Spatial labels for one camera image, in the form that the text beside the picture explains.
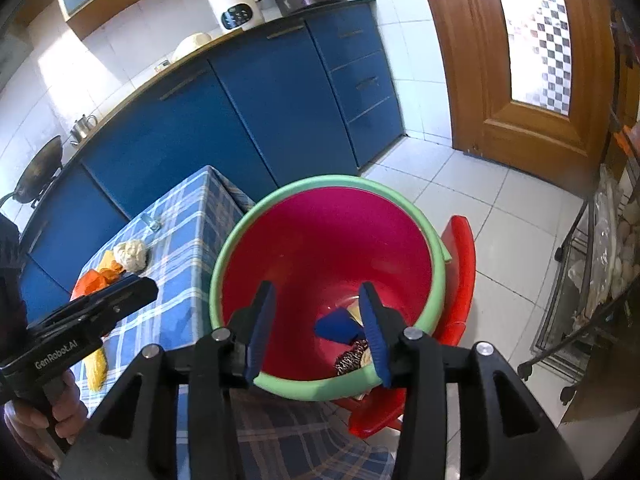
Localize white tissue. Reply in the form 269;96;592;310
113;240;150;273

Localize white bowl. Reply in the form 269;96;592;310
171;32;213;63

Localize red plastic stool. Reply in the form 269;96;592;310
334;215;476;438

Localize steel wool scrubber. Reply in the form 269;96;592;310
332;339;371;376

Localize orange wrapper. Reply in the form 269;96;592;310
71;252;127;301

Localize black wok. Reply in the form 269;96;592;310
0;135;65;211

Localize person's left hand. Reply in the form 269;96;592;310
5;370;88;466

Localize clear plastic bags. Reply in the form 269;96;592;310
567;165;640;321

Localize red bucket with green rim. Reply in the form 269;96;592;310
209;175;453;402

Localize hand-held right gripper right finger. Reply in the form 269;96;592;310
359;281;583;480

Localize wooden door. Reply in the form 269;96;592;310
415;0;618;198

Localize blue wrapper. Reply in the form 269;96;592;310
314;308;368;346

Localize blue kitchen cabinet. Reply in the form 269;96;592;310
17;2;406;321

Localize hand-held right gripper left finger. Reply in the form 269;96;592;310
59;281;277;480

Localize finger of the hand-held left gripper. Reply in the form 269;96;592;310
70;276;159;341

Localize small metal teapot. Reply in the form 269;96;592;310
69;114;98;145

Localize blue plaid tablecloth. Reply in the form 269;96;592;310
70;164;396;480

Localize white electric kettle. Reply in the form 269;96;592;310
199;0;266;35

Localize metal wire rack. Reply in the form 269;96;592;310
517;155;640;406

